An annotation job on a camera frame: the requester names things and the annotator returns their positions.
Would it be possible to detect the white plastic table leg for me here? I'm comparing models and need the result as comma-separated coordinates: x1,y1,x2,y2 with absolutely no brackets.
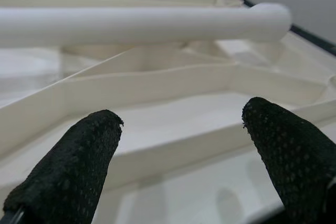
0,2,292,45

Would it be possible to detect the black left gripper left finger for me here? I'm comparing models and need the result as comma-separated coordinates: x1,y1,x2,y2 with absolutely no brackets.
3,109,124,224

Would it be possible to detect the white plastic table top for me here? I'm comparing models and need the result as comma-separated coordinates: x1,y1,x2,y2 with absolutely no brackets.
0,0,336,224

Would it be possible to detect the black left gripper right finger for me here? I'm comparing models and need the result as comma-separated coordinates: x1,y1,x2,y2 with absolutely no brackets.
241,97,336,224

